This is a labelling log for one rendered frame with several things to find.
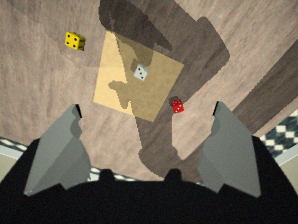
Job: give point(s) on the yellow die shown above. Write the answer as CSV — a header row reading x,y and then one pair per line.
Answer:
x,y
74,40

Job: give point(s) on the red die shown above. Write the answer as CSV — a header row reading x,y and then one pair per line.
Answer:
x,y
177,106

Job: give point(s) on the grey die with black pips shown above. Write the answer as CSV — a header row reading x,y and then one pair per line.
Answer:
x,y
141,72

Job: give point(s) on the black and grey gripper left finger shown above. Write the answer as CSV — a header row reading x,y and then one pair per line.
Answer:
x,y
51,164

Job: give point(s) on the tan flat mat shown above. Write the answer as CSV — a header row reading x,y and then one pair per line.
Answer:
x,y
116,86

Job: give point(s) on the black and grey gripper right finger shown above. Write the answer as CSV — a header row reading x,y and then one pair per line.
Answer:
x,y
237,165

